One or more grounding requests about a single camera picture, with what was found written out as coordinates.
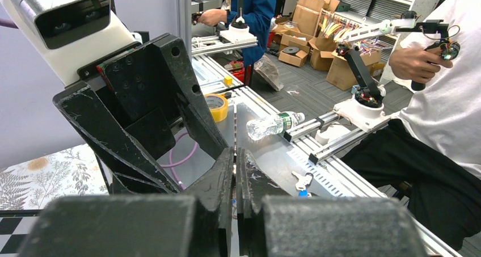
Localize person in blue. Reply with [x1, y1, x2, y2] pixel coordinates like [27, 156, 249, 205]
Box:
[192, 0, 279, 67]

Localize cardboard boxes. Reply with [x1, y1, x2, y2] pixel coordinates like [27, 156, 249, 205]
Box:
[271, 0, 377, 91]

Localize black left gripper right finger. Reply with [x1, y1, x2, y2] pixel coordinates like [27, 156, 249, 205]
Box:
[236, 149, 427, 256]

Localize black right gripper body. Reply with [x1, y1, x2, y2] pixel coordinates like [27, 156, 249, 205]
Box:
[65, 39, 186, 153]

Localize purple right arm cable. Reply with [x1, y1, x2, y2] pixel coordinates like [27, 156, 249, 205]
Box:
[158, 127, 200, 188]

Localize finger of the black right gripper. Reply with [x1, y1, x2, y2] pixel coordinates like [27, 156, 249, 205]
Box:
[154, 33, 229, 159]
[53, 86, 180, 195]

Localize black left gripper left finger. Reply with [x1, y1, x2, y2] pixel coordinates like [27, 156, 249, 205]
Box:
[19, 148, 233, 256]

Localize clear plastic bottle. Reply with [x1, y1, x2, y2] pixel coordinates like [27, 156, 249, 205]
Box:
[246, 111, 305, 141]

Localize yellow tape roll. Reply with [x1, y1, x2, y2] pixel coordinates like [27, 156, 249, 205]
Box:
[204, 94, 229, 123]

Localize person in white shirt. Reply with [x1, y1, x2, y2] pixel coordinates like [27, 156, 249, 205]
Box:
[342, 0, 480, 251]

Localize green tagged key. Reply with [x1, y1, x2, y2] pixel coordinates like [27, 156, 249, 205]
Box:
[292, 171, 314, 197]

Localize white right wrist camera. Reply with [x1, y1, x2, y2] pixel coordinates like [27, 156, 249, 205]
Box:
[1, 0, 140, 86]

